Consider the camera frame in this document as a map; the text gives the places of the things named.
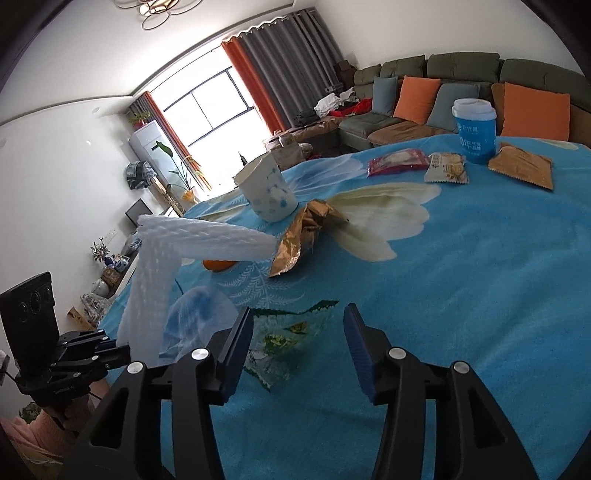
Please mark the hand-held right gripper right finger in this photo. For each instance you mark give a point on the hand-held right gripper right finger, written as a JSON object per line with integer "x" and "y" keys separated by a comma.
{"x": 358, "y": 350}

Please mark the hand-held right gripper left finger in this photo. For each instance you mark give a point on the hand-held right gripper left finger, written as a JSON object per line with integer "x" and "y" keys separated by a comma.
{"x": 240, "y": 350}

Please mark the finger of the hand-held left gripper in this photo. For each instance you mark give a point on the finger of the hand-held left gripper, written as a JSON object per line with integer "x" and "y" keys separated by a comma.
{"x": 104, "y": 357}
{"x": 87, "y": 340}

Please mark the clear printed plastic wrapper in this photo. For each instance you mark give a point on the clear printed plastic wrapper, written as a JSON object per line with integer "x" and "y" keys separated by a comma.
{"x": 281, "y": 346}

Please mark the orange fruit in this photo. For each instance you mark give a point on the orange fruit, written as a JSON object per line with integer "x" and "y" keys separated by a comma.
{"x": 219, "y": 265}

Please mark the white foam fruit net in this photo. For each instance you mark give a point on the white foam fruit net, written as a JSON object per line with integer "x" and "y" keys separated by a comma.
{"x": 198, "y": 237}

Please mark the gold foil wrapper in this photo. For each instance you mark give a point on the gold foil wrapper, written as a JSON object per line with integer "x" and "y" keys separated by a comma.
{"x": 300, "y": 235}

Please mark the person's left forearm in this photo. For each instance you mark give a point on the person's left forearm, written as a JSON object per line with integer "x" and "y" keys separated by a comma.
{"x": 41, "y": 443}

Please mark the yellow carton box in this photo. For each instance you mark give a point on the yellow carton box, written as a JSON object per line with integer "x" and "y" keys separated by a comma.
{"x": 81, "y": 317}

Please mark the glass ship ornament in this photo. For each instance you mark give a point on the glass ship ornament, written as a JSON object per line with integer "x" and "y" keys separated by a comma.
{"x": 93, "y": 307}

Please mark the white ceramic jar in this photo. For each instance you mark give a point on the white ceramic jar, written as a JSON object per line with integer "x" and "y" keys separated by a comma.
{"x": 100, "y": 288}

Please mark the white TV cabinet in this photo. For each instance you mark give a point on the white TV cabinet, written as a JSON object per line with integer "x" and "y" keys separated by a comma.
{"x": 124, "y": 281}

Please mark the blue vase with twigs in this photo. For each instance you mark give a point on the blue vase with twigs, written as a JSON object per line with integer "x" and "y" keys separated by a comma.
{"x": 100, "y": 253}

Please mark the green potted plant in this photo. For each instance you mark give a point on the green potted plant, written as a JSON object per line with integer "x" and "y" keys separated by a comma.
{"x": 30, "y": 411}

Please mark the clear plastic bag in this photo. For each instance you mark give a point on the clear plastic bag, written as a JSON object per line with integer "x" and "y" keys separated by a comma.
{"x": 135, "y": 242}

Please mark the printed blue blanket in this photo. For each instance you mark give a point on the printed blue blanket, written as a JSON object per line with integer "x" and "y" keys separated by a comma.
{"x": 438, "y": 277}

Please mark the black monitor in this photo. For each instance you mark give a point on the black monitor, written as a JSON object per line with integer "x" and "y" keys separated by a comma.
{"x": 138, "y": 214}

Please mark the floral paper cup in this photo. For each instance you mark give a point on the floral paper cup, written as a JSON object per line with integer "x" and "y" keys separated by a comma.
{"x": 270, "y": 191}

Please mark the fan with patterned cover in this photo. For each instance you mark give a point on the fan with patterned cover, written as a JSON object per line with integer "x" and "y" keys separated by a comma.
{"x": 138, "y": 174}

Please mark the tall leafy plant yellow pot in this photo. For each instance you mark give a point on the tall leafy plant yellow pot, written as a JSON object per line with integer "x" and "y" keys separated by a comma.
{"x": 182, "y": 175}

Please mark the red snack packet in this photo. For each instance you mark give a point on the red snack packet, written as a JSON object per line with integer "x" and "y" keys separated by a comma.
{"x": 397, "y": 164}

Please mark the white snack packet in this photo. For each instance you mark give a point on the white snack packet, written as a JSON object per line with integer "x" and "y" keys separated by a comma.
{"x": 445, "y": 168}

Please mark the white standing air conditioner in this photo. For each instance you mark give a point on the white standing air conditioner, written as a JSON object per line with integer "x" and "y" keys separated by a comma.
{"x": 147, "y": 143}

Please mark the brown sofa throw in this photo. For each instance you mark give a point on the brown sofa throw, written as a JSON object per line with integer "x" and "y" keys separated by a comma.
{"x": 406, "y": 133}

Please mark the brown ottoman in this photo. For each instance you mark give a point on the brown ottoman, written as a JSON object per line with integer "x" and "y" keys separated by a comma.
{"x": 314, "y": 131}

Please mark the small potted plant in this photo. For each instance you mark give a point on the small potted plant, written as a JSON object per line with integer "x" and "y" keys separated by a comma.
{"x": 140, "y": 119}

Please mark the grey and orange curtain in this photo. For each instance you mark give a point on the grey and orange curtain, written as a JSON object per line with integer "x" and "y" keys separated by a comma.
{"x": 161, "y": 124}

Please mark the red clothes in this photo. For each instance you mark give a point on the red clothes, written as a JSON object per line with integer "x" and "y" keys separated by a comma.
{"x": 355, "y": 108}

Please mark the window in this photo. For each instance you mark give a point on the window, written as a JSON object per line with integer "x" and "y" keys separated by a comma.
{"x": 210, "y": 106}

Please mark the blue cup white lid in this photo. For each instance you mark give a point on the blue cup white lid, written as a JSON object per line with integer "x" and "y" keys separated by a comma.
{"x": 475, "y": 134}

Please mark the brown snack packet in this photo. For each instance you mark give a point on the brown snack packet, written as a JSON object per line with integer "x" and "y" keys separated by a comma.
{"x": 521, "y": 166}

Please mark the white clothes pile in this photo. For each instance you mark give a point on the white clothes pile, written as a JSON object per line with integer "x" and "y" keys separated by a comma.
{"x": 334, "y": 102}

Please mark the blue-grey cushion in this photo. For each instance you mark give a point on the blue-grey cushion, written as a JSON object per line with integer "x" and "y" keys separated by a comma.
{"x": 384, "y": 96}
{"x": 452, "y": 106}

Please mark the orange cushion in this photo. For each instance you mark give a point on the orange cushion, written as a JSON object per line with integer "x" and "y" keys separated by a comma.
{"x": 535, "y": 110}
{"x": 417, "y": 99}

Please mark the brown wooden cabinet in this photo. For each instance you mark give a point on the brown wooden cabinet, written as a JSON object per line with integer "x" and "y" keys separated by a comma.
{"x": 346, "y": 73}

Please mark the grey sectional sofa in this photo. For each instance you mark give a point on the grey sectional sofa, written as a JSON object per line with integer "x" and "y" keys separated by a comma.
{"x": 461, "y": 67}

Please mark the wooden picture frame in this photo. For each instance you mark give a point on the wooden picture frame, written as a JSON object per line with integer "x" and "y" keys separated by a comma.
{"x": 111, "y": 275}

